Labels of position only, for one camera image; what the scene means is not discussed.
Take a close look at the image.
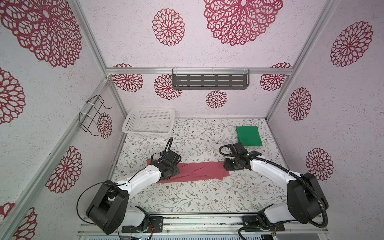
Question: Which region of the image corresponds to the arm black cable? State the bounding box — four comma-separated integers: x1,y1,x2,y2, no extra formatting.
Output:
218,145,329,240
75,137,174,240

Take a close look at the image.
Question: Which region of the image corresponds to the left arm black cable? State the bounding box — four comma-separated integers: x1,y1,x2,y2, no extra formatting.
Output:
75,137,174,240

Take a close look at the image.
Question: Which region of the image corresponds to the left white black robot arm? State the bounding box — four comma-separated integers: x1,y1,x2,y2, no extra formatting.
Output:
86,150,182,235

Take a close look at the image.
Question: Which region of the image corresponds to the aluminium front rail frame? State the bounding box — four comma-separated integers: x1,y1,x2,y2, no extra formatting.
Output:
75,213,331,240

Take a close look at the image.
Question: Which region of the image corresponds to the black wire wall rack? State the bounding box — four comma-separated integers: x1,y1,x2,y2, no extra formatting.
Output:
78,95,111,137

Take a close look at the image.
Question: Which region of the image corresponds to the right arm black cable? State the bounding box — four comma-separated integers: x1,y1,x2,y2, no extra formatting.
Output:
218,145,329,240

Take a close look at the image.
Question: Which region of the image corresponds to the pink red tank top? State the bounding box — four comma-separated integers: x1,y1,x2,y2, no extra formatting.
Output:
157,162,230,184

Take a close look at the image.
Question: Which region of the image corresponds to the white plastic laundry basket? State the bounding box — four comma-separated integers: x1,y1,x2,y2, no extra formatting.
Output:
122,107,176,139

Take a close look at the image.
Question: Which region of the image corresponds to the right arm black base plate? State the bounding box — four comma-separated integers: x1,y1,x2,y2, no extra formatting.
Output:
242,205,285,232

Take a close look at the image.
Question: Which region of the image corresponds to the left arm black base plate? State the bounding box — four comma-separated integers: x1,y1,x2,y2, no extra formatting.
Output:
122,216,164,234

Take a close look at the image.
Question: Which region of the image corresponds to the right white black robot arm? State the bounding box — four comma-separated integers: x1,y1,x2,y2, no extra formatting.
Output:
219,143,329,229

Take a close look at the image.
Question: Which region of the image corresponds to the dark grey wall shelf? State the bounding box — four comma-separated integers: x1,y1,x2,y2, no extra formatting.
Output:
171,69,250,90

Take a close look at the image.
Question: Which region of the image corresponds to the green tank top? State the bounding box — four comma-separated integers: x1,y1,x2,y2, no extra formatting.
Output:
236,126,263,147

